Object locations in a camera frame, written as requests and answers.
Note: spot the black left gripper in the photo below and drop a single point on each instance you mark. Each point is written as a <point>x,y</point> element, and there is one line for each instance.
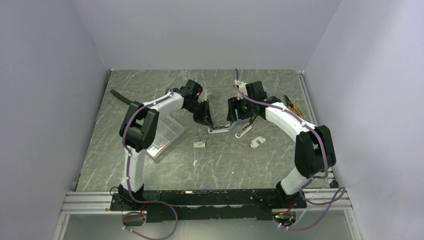
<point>205,117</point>

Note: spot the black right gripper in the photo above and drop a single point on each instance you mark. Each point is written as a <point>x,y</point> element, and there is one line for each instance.
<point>234,103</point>

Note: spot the white staple box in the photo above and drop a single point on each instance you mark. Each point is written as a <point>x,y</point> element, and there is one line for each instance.
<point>199,144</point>

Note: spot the white staple box tray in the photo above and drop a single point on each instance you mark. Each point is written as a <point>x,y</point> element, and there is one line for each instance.
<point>255,143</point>

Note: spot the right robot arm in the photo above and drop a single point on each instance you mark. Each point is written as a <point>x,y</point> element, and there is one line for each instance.
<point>314,149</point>

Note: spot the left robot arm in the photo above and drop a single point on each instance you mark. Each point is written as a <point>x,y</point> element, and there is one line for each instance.
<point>139,127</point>

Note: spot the clear plastic screw organizer box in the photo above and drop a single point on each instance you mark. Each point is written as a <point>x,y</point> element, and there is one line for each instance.
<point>167,132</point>

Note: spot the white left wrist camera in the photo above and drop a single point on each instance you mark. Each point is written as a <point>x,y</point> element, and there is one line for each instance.
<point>204,95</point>

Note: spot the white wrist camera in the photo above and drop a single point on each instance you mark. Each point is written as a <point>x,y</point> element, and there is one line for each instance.
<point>241,86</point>
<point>204,95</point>

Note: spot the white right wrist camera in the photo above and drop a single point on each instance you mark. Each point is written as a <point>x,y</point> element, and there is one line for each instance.
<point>241,86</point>

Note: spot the yellow handled pliers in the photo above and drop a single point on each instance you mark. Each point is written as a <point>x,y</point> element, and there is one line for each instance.
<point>290,105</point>

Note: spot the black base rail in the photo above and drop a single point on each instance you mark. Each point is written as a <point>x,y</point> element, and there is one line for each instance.
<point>259,204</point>

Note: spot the aluminium frame profile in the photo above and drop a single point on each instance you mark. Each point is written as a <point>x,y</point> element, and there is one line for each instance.
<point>100,203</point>

